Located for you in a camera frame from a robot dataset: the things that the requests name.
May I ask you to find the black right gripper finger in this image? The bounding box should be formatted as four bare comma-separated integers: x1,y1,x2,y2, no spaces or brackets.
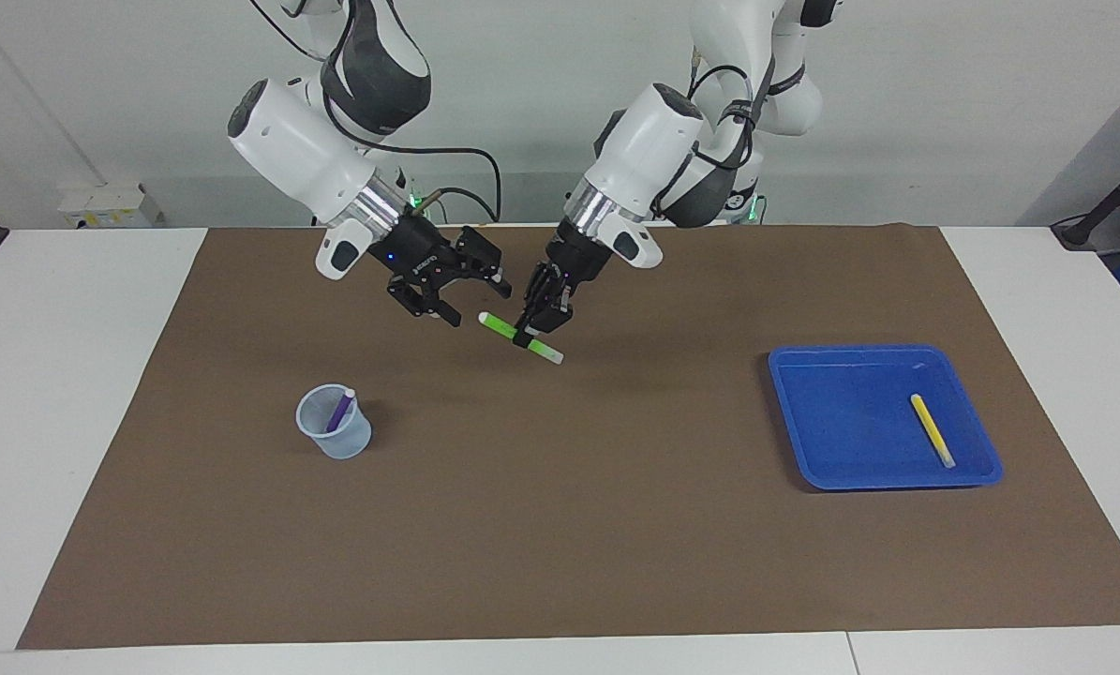
456,225,514,301
389,279,462,327

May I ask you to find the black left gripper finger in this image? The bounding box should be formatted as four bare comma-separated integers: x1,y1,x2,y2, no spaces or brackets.
536,281,576,336
515,264,556,350

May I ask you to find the green pen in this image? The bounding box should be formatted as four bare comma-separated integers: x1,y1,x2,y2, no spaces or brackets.
478,312,565,365

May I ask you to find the yellow pen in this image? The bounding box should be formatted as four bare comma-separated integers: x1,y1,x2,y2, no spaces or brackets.
910,393,957,469

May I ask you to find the clear plastic cup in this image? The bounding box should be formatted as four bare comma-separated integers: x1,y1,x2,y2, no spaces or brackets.
295,382,373,460

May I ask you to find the brown table mat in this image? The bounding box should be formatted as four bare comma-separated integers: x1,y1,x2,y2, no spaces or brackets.
16,223,1120,651

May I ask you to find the blue plastic tray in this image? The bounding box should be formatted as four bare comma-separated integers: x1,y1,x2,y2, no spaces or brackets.
768,344,1004,492

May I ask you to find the black stand pole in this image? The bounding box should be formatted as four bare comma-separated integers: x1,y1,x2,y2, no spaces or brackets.
1052,148,1120,250

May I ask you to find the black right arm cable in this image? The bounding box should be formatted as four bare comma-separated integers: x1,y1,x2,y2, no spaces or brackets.
250,0,504,226

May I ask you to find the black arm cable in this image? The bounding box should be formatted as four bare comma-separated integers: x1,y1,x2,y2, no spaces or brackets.
250,0,504,226
653,52,776,207

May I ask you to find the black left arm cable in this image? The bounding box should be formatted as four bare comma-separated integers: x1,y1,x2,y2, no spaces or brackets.
653,52,776,207

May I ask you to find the white wall socket box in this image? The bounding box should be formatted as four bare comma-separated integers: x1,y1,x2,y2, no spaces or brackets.
58,183,164,229

